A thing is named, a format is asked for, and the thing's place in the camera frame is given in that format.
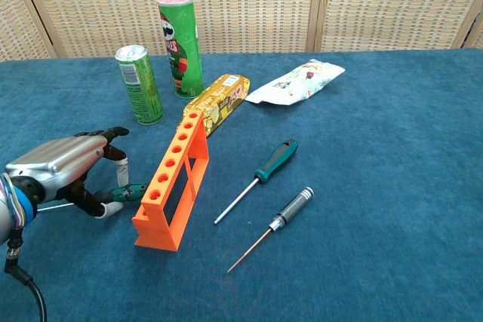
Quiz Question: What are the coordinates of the green chips tube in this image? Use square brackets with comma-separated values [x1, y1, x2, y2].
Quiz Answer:
[156, 0, 205, 100]

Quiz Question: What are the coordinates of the gold snack package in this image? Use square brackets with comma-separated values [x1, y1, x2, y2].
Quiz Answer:
[183, 73, 251, 138]

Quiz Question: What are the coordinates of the teal handled screwdriver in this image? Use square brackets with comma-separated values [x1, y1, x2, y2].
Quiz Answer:
[214, 139, 299, 226]

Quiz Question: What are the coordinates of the green drink can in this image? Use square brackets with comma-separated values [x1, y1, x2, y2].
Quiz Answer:
[114, 44, 165, 126]

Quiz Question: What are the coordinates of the small green black screwdriver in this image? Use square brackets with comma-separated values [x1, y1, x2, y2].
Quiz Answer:
[37, 182, 147, 213]

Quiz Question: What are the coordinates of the white snack bag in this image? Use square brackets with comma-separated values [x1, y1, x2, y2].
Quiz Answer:
[244, 58, 346, 106]

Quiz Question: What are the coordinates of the silver black precision screwdriver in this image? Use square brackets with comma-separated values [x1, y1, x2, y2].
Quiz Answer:
[227, 186, 315, 274]

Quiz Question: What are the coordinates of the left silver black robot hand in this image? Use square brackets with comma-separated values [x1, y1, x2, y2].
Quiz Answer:
[5, 127, 131, 219]

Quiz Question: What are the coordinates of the blue felt table mat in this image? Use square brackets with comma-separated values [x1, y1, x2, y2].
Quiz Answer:
[0, 47, 483, 322]

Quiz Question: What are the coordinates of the orange tool holder rack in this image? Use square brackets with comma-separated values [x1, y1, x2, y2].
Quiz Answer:
[132, 111, 211, 253]

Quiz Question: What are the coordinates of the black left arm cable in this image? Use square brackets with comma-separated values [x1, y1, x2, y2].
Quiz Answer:
[3, 229, 48, 322]

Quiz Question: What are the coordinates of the woven wooden folding screen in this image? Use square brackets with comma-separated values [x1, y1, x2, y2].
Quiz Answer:
[0, 0, 483, 62]

